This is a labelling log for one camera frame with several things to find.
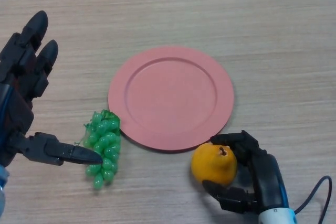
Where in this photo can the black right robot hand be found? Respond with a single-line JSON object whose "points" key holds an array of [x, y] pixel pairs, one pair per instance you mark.
{"points": [[267, 179]]}

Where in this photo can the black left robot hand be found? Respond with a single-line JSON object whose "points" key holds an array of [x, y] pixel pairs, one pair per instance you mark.
{"points": [[15, 103]]}

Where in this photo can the yellow pear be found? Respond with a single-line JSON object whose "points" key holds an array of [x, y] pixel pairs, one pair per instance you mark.
{"points": [[212, 165]]}

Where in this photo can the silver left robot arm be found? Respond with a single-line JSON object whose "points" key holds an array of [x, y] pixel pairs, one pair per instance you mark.
{"points": [[2, 187]]}

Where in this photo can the pink round plate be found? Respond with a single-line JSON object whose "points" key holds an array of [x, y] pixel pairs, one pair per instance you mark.
{"points": [[170, 98]]}

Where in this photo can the green grape bunch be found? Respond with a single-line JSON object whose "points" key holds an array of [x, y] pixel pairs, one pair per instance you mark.
{"points": [[106, 140]]}

